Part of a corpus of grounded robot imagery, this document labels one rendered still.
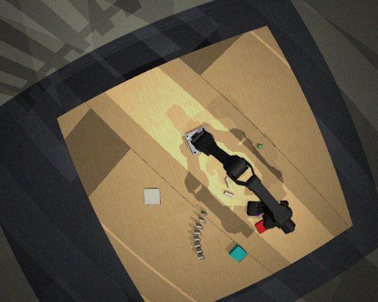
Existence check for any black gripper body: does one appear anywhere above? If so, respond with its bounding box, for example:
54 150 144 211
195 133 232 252
247 200 289 218

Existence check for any red rectangular block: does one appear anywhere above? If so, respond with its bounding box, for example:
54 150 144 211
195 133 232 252
255 219 267 234

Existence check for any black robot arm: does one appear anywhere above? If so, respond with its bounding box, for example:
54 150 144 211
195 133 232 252
191 129 295 234

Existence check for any teal block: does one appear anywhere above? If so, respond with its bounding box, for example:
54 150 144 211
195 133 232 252
229 245 247 262

